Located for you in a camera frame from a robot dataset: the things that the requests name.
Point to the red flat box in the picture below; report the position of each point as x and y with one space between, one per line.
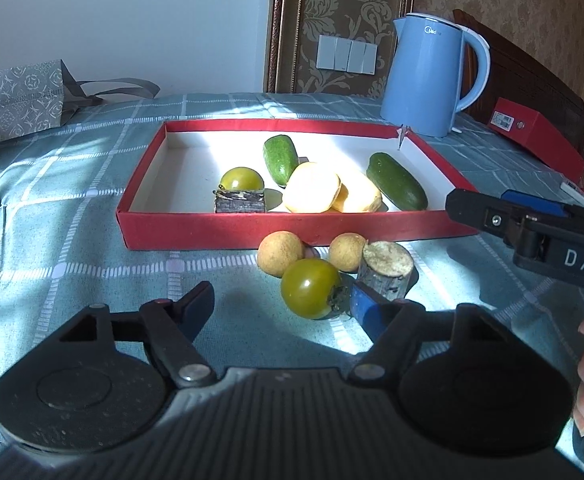
546 135

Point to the wood log piece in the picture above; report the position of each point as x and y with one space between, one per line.
386 265
239 201

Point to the ornate wooden wall frame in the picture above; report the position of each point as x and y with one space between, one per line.
284 25

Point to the white wall switch panel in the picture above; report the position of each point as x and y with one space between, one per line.
347 54

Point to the green tomato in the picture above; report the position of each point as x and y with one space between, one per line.
242 179
309 287

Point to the large yellow peeled fruit piece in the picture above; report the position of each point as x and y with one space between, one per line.
312 187

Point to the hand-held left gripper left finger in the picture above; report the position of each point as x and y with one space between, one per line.
198 305

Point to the dark green cucumber piece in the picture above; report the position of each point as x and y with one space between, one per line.
396 182

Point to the small yellow peeled fruit piece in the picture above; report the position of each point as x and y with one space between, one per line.
361 195

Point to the blue electric kettle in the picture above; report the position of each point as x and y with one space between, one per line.
421 75

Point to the cucumber piece with cut face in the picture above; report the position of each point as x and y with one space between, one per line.
279 157

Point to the white remote control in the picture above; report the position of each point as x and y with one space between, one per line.
574 191

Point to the brown longan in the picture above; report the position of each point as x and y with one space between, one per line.
346 251
279 252

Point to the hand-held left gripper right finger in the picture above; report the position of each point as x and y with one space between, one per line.
366 307

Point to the grey patterned gift bag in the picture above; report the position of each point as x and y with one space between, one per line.
17 100

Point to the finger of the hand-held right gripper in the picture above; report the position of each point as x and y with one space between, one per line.
476 212
536 202

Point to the red cardboard box lid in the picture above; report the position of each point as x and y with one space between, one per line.
182 227

